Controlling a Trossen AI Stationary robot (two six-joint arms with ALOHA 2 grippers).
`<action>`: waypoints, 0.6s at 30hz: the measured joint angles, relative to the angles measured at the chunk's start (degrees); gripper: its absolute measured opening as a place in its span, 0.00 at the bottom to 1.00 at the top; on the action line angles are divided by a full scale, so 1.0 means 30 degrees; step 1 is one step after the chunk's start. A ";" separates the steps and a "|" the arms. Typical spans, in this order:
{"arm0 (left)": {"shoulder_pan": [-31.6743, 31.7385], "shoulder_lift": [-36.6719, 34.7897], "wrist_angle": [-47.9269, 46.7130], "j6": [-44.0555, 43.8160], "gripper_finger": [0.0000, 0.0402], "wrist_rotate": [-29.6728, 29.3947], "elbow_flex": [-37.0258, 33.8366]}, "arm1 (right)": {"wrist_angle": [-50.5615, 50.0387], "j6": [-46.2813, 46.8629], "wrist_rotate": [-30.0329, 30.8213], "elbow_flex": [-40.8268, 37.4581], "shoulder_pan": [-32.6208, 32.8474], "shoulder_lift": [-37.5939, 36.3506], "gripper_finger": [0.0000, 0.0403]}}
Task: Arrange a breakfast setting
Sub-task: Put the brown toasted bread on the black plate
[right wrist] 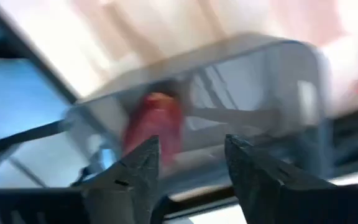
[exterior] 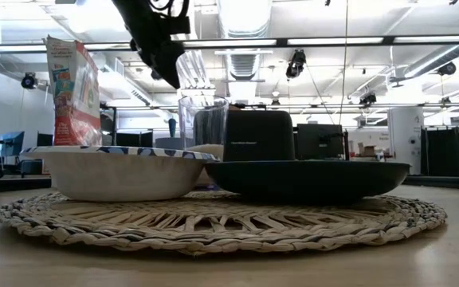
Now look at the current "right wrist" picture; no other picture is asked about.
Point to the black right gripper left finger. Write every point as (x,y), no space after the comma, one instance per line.
(129,186)

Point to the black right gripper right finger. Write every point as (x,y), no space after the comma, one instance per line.
(266,193)

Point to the clear plastic container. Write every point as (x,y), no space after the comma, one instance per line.
(244,77)

